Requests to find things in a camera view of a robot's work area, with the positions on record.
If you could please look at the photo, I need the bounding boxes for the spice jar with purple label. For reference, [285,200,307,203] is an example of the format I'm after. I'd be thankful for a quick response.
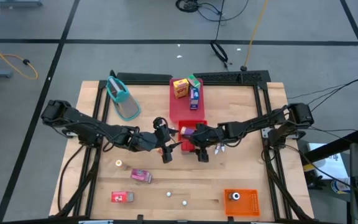
[180,126,196,137]

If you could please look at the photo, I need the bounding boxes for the red cereal box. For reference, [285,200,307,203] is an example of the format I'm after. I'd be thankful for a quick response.
[111,190,135,203]

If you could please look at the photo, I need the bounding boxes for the teal-handled box grater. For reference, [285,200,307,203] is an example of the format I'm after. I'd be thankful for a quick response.
[106,75,142,122]

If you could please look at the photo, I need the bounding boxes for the white paper sheet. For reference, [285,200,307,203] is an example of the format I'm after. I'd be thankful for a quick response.
[308,142,350,181]

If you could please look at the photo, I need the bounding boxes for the yellow floor cable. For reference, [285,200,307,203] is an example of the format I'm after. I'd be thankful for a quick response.
[0,32,39,80]

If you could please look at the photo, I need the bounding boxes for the black floor cable coil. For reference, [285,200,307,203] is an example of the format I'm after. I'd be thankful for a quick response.
[175,0,250,23]

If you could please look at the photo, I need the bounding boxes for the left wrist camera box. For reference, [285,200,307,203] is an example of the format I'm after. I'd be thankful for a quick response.
[161,145,174,164]

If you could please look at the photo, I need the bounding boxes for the yellow Corn Pops cereal box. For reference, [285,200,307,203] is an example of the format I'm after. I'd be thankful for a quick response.
[172,78,190,100]

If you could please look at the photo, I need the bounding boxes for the black diagonal beam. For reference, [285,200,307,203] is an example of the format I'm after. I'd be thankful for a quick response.
[303,129,358,162]

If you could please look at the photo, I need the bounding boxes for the red plastic basket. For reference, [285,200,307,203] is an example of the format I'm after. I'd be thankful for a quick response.
[177,119,208,154]

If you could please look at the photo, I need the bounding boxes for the green cereal box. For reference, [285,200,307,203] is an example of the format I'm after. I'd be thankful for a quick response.
[186,73,201,90]

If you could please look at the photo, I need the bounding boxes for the magenta Raisin Bran cereal box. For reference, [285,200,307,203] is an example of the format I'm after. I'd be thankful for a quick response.
[130,168,153,184]

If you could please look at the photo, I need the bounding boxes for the black hanging cables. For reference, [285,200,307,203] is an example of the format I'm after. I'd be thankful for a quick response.
[209,0,229,72]

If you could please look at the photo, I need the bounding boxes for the orange perforated tray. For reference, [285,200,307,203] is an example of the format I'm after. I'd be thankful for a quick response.
[223,188,261,217]

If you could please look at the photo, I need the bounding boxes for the blue Frosted Flakes cereal box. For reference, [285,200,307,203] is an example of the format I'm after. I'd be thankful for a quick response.
[188,86,200,111]

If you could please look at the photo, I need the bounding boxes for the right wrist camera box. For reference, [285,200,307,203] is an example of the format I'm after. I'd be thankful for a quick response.
[196,147,210,164]

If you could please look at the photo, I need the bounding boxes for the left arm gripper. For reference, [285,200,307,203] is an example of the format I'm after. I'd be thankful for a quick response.
[147,127,183,152]

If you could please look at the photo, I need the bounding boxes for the pink plastic bin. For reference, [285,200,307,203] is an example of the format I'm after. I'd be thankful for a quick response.
[168,77,206,123]

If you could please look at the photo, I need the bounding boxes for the yellow hanging cable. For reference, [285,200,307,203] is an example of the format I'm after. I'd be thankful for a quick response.
[243,0,269,68]

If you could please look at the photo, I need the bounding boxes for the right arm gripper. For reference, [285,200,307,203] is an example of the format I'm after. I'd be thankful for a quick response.
[187,123,223,147]

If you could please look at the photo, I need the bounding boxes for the black metal table frame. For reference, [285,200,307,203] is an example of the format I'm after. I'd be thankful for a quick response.
[50,70,315,224]

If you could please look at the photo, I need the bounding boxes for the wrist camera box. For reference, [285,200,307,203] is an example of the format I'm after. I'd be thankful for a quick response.
[161,145,174,164]
[196,147,210,164]

